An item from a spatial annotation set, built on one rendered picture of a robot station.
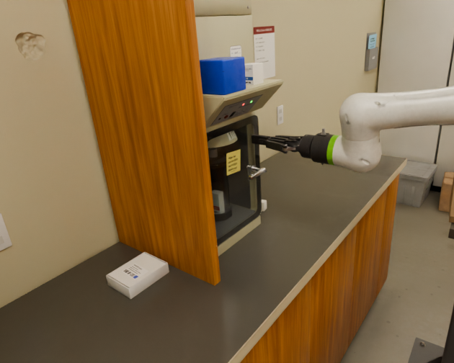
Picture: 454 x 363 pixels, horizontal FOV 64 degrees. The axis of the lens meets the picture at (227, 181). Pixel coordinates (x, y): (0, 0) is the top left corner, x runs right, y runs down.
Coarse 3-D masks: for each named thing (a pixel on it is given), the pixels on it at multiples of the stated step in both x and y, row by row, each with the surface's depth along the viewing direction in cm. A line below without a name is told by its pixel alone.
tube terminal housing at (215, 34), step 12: (204, 24) 100; (216, 24) 104; (228, 24) 108; (240, 24) 113; (204, 36) 101; (216, 36) 105; (228, 36) 109; (240, 36) 114; (252, 36) 119; (204, 48) 102; (216, 48) 106; (228, 48) 110; (252, 48) 120; (252, 60) 121; (228, 120) 117; (252, 228) 142; (228, 240) 130
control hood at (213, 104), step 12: (264, 84) 110; (276, 84) 114; (204, 96) 99; (216, 96) 96; (228, 96) 97; (240, 96) 101; (252, 96) 108; (264, 96) 116; (204, 108) 100; (216, 108) 97; (252, 108) 119
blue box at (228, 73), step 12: (204, 60) 97; (216, 60) 94; (228, 60) 95; (240, 60) 99; (204, 72) 98; (216, 72) 95; (228, 72) 96; (240, 72) 100; (204, 84) 99; (216, 84) 97; (228, 84) 97; (240, 84) 101
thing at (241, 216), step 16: (224, 128) 114; (240, 128) 121; (256, 128) 128; (208, 144) 109; (224, 144) 116; (240, 144) 122; (256, 144) 130; (224, 160) 117; (256, 160) 132; (224, 176) 119; (240, 176) 126; (224, 192) 120; (240, 192) 128; (256, 192) 136; (224, 208) 122; (240, 208) 130; (256, 208) 138; (224, 224) 124; (240, 224) 132; (224, 240) 126
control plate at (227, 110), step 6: (258, 96) 111; (240, 102) 105; (246, 102) 109; (252, 102) 113; (228, 108) 103; (234, 108) 106; (240, 108) 110; (246, 108) 114; (222, 114) 103; (228, 114) 107; (234, 114) 111; (240, 114) 115; (216, 120) 105; (222, 120) 108
